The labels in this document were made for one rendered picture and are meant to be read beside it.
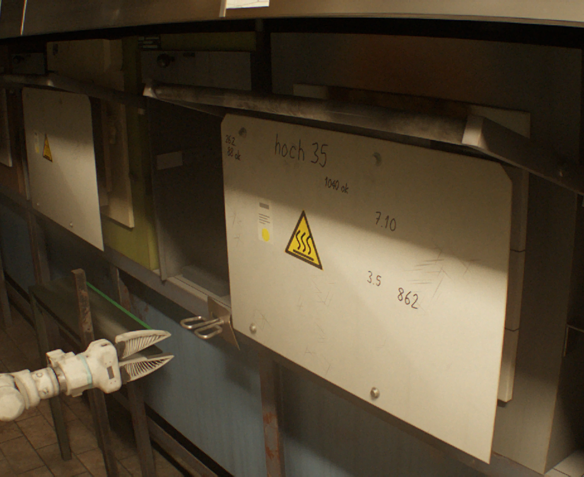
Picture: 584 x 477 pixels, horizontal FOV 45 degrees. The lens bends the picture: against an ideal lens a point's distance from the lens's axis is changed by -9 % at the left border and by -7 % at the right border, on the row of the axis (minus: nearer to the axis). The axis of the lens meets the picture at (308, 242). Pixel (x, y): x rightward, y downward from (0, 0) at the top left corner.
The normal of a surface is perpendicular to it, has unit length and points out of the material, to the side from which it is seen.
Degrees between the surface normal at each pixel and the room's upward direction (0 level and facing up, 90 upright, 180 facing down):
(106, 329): 0
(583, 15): 80
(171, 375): 90
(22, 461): 0
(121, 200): 90
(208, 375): 90
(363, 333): 90
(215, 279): 0
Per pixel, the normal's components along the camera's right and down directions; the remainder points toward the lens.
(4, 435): -0.03, -0.95
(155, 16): -0.77, 0.04
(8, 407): 0.67, 0.25
